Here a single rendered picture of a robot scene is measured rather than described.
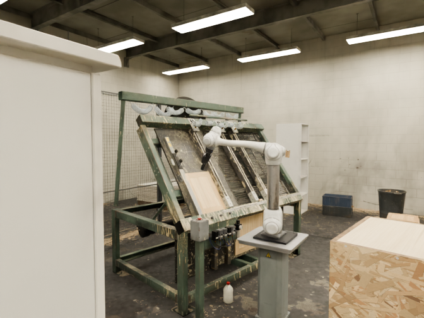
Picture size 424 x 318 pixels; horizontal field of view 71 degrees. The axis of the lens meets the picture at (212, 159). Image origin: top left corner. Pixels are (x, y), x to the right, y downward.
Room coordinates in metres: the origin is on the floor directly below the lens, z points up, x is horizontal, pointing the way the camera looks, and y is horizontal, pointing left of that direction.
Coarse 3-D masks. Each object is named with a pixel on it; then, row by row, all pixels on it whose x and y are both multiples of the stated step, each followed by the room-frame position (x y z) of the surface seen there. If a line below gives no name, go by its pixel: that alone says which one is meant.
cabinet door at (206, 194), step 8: (192, 176) 3.18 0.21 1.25; (200, 176) 3.25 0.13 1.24; (208, 176) 3.33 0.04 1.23; (192, 184) 3.10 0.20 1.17; (200, 184) 3.17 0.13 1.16; (208, 184) 3.25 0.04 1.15; (200, 192) 3.10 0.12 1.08; (208, 192) 3.17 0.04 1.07; (216, 192) 3.24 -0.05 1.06; (200, 200) 3.03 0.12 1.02; (208, 200) 3.10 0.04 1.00; (216, 200) 3.17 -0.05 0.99; (208, 208) 3.02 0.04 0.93; (216, 208) 3.09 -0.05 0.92; (224, 208) 3.16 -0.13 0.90
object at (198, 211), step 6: (168, 138) 3.28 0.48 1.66; (168, 144) 3.22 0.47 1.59; (168, 150) 3.21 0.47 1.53; (174, 162) 3.14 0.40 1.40; (180, 174) 3.07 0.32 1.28; (186, 180) 3.05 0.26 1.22; (186, 186) 3.00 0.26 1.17; (192, 192) 3.00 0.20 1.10; (192, 198) 2.95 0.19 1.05; (192, 204) 2.94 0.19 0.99; (198, 204) 2.94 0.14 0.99; (198, 210) 2.90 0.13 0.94
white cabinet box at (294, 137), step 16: (288, 128) 6.72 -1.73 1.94; (304, 128) 7.10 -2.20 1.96; (288, 144) 6.72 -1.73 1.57; (304, 144) 7.10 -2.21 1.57; (288, 160) 6.71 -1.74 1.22; (304, 160) 7.10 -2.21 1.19; (304, 176) 6.90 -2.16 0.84; (288, 192) 6.71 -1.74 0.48; (304, 192) 7.04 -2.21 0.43; (288, 208) 6.70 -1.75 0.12; (304, 208) 7.08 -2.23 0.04
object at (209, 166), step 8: (200, 120) 3.55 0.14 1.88; (192, 128) 3.54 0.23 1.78; (192, 136) 3.57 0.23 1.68; (200, 144) 3.50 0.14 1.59; (200, 152) 3.48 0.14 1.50; (208, 168) 3.38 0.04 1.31; (216, 176) 3.34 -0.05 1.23; (216, 184) 3.29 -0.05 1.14; (224, 192) 3.24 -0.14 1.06; (224, 200) 3.21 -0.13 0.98
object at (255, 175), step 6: (234, 126) 4.14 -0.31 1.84; (228, 132) 4.14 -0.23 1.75; (234, 132) 4.07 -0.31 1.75; (234, 138) 4.07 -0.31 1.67; (240, 150) 3.99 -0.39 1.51; (246, 156) 3.93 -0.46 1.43; (246, 162) 3.92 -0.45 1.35; (252, 168) 3.85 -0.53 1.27; (252, 174) 3.84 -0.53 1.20; (258, 174) 3.85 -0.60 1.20; (258, 180) 3.78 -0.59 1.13; (258, 186) 3.78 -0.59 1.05; (264, 186) 3.77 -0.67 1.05; (264, 192) 3.71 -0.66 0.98; (264, 198) 3.71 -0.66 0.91
